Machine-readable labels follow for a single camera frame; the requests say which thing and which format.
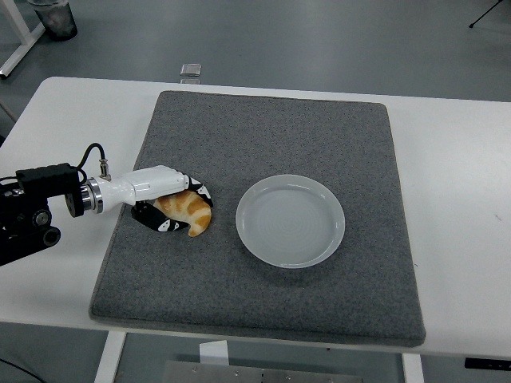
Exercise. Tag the small metal floor box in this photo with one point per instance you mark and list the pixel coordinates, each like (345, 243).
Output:
(191, 69)

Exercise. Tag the black tripod leg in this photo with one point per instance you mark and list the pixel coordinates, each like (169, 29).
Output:
(485, 14)

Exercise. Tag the white table frame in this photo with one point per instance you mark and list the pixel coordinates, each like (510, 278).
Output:
(22, 44)

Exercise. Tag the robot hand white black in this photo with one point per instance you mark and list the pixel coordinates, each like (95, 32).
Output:
(147, 184)

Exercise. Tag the grey felt mat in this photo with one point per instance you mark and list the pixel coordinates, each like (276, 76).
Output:
(259, 139)

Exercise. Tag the light grey round plate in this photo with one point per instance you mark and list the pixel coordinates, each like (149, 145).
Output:
(290, 223)

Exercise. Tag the white label under table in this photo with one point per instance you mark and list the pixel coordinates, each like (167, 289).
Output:
(213, 353)

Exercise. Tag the croissant bread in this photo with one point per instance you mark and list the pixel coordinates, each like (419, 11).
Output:
(191, 209)

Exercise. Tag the white table leg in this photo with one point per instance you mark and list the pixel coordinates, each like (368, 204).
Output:
(109, 359)
(413, 369)

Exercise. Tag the black box under table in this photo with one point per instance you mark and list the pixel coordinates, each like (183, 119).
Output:
(487, 363)

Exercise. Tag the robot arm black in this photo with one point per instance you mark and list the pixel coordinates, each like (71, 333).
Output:
(40, 187)

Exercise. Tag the trash bin with bag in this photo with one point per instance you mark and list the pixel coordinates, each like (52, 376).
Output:
(56, 20)

